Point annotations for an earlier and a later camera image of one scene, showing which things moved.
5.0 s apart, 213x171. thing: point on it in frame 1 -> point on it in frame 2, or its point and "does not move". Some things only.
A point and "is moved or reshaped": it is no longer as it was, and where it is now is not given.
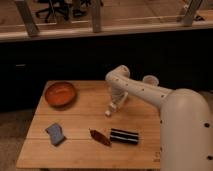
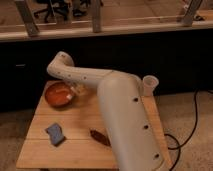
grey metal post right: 193,5 does not move
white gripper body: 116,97 -> 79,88
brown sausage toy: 94,134 does not move
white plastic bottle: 116,103 is moved or reshaped
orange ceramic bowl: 60,95 does not move
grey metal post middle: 96,16 does not move
